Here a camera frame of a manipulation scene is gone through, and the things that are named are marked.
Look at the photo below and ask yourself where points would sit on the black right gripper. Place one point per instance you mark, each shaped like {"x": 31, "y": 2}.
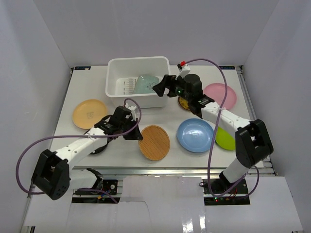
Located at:
{"x": 160, "y": 89}

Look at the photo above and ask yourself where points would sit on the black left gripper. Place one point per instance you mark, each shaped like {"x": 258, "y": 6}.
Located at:
{"x": 129, "y": 129}

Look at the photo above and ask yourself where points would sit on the light blue square ceramic plate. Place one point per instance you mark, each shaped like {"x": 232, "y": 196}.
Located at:
{"x": 144, "y": 84}

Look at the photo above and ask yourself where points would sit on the woven bamboo round plate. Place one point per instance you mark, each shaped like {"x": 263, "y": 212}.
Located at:
{"x": 155, "y": 144}

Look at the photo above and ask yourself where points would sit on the amber patterned glass plate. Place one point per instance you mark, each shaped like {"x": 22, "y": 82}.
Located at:
{"x": 183, "y": 104}

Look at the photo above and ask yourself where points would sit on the black round plate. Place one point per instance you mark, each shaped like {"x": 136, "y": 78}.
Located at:
{"x": 99, "y": 150}

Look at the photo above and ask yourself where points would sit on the orange round plastic plate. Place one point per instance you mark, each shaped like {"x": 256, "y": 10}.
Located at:
{"x": 88, "y": 113}

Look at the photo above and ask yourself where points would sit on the pink round plate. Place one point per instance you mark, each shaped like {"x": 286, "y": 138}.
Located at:
{"x": 216, "y": 91}

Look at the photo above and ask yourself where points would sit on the blue round plate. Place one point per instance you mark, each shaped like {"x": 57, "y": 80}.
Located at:
{"x": 195, "y": 135}

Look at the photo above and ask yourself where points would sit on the green round plate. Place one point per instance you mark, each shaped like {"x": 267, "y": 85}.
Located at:
{"x": 225, "y": 140}

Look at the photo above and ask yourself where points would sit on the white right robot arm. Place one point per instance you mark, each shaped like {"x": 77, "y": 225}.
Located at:
{"x": 252, "y": 141}

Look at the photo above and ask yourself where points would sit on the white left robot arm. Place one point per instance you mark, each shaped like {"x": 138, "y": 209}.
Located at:
{"x": 54, "y": 172}

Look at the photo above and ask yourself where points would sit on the white plastic bin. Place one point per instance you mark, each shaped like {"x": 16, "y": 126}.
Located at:
{"x": 134, "y": 78}

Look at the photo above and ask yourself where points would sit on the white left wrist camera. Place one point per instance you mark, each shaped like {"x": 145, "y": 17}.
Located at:
{"x": 132, "y": 108}

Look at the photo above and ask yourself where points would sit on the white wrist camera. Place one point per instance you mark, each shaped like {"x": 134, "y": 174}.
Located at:
{"x": 183, "y": 68}
{"x": 132, "y": 108}

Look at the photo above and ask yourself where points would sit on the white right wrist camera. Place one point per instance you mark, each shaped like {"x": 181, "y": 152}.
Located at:
{"x": 183, "y": 68}

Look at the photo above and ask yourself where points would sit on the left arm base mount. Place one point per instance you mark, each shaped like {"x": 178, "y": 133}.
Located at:
{"x": 89, "y": 186}

